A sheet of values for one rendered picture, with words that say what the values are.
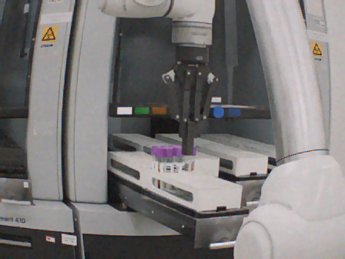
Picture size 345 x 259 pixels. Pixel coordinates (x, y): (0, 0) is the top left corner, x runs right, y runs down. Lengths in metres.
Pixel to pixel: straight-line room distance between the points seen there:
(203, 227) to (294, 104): 0.58
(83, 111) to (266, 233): 1.12
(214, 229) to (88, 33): 0.69
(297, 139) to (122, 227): 1.03
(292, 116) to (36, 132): 1.06
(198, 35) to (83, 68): 0.41
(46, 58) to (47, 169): 0.30
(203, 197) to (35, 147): 0.58
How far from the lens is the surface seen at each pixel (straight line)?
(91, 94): 2.18
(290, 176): 1.17
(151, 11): 1.82
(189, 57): 1.88
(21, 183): 2.06
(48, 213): 2.09
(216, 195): 1.76
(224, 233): 1.75
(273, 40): 1.24
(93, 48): 2.18
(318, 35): 2.48
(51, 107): 2.15
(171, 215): 1.84
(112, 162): 2.31
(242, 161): 2.29
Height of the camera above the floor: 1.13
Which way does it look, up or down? 5 degrees down
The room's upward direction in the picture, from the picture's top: 2 degrees clockwise
